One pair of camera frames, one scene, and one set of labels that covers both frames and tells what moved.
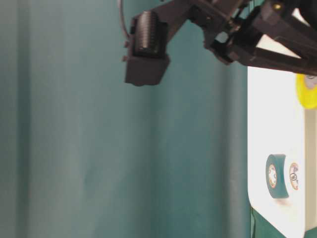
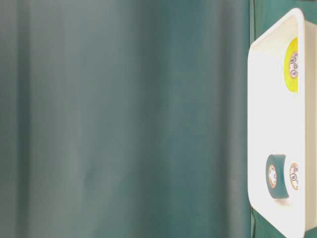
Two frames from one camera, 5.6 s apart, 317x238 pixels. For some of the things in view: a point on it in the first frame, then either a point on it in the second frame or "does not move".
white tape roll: x=293 y=176 does not move
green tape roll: x=274 y=176 does not move
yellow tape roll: x=306 y=95 → x=291 y=65
